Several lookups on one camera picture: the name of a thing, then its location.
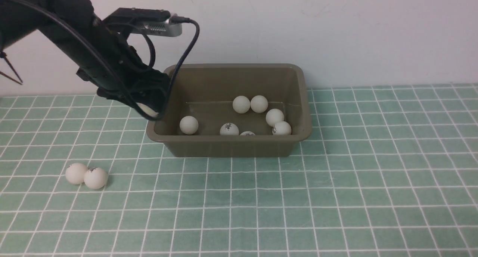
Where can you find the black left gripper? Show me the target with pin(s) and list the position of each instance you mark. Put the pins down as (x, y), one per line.
(122, 76)

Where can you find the white ball pair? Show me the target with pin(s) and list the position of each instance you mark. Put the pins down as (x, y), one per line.
(75, 173)

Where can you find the white ball pair marked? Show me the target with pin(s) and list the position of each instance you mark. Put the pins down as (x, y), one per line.
(96, 178)

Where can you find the white ball printed logo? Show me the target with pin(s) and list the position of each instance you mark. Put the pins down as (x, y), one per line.
(282, 128)

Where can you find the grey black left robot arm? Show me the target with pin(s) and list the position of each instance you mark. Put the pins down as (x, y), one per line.
(18, 21)

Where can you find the olive green plastic bin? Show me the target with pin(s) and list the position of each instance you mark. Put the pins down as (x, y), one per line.
(206, 92)

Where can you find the green checkered tablecloth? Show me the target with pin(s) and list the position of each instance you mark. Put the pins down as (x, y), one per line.
(386, 172)

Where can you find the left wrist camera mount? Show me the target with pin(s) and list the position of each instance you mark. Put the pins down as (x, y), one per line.
(128, 21)

